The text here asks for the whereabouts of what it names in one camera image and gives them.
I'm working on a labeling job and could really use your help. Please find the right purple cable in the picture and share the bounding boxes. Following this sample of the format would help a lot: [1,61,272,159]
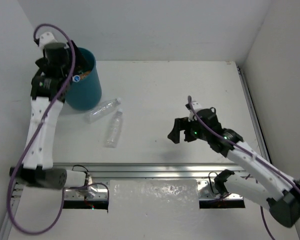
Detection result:
[187,95,300,240]

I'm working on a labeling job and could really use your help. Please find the aluminium rail frame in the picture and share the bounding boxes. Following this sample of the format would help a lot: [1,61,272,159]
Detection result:
[0,63,300,240]

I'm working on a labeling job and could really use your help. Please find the blue label bottle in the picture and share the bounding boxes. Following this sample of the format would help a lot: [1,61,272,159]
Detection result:
[72,75,81,83]

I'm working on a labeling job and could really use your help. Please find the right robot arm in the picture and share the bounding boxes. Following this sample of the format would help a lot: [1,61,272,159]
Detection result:
[167,102,300,228]

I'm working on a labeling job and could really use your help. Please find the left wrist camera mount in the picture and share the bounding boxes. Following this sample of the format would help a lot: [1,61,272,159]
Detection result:
[35,31,58,50]

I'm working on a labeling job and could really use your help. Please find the clear bottle white cap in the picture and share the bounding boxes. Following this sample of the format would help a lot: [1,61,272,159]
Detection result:
[104,108,123,148]

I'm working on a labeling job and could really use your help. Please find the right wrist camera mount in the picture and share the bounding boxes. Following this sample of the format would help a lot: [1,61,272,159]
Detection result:
[185,100,203,122]

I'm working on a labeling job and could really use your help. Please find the teal plastic bin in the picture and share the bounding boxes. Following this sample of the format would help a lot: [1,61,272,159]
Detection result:
[65,47,102,111]

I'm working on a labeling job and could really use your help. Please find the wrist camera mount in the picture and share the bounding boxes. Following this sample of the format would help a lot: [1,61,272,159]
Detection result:
[185,100,203,122]
[35,31,58,50]

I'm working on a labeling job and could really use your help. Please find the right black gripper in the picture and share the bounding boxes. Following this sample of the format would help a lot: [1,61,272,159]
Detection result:
[167,116,210,144]

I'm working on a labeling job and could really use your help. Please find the orange label bottle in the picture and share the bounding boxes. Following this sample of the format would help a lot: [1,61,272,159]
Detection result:
[78,70,91,80]

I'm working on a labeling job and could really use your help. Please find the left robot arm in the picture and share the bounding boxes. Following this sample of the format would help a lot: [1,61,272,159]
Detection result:
[9,41,90,190]

